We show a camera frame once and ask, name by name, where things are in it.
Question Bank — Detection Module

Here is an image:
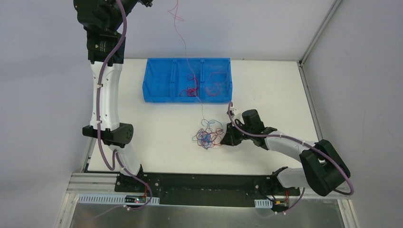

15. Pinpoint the blue three-compartment plastic bin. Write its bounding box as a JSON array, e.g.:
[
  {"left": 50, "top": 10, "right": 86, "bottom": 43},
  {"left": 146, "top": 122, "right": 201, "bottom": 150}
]
[{"left": 142, "top": 58, "right": 233, "bottom": 104}]

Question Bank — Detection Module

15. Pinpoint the thin red wire strand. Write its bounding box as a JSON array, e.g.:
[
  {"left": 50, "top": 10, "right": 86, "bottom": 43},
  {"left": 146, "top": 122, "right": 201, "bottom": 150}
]
[{"left": 167, "top": 0, "right": 205, "bottom": 122}]

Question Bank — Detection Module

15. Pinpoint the white slotted cable duct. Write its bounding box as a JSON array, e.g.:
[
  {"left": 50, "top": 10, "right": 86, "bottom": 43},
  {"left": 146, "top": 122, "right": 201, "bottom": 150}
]
[
  {"left": 77, "top": 194, "right": 160, "bottom": 206},
  {"left": 254, "top": 199, "right": 273, "bottom": 209}
]

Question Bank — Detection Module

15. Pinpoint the red blue wire bundle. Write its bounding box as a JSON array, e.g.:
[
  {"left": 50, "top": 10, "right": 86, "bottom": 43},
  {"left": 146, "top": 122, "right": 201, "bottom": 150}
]
[{"left": 192, "top": 119, "right": 227, "bottom": 151}]

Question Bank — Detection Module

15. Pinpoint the pink red wire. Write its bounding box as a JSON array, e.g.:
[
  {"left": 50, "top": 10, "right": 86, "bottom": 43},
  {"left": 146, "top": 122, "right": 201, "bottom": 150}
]
[{"left": 205, "top": 71, "right": 229, "bottom": 97}]

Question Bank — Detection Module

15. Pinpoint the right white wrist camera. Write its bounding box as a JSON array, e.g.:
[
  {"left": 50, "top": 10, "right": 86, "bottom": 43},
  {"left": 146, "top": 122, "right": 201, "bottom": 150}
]
[{"left": 229, "top": 105, "right": 238, "bottom": 118}]

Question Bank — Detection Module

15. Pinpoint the left white slotted cable duct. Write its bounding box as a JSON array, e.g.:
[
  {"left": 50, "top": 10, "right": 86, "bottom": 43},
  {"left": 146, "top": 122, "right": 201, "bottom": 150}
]
[{"left": 77, "top": 194, "right": 160, "bottom": 206}]

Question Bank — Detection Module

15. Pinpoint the right white slotted cable duct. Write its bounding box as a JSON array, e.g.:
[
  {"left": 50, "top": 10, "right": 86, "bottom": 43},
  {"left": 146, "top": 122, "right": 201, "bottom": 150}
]
[{"left": 254, "top": 199, "right": 273, "bottom": 209}]

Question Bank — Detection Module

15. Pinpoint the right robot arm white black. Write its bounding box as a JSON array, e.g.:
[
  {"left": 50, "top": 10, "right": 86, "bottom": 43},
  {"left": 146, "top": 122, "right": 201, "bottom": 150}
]
[{"left": 221, "top": 106, "right": 354, "bottom": 196}]

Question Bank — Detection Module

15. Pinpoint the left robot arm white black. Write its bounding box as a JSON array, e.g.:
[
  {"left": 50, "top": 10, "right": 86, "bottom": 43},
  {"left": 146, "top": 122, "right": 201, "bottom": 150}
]
[{"left": 73, "top": 0, "right": 153, "bottom": 192}]

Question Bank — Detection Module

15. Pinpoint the dark red wire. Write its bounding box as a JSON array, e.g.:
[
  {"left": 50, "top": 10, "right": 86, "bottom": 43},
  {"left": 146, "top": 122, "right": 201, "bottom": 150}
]
[{"left": 179, "top": 74, "right": 200, "bottom": 97}]

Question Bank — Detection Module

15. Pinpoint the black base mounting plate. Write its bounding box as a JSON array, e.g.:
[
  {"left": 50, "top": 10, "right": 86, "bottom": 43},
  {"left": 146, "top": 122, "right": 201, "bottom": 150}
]
[{"left": 115, "top": 171, "right": 300, "bottom": 207}]

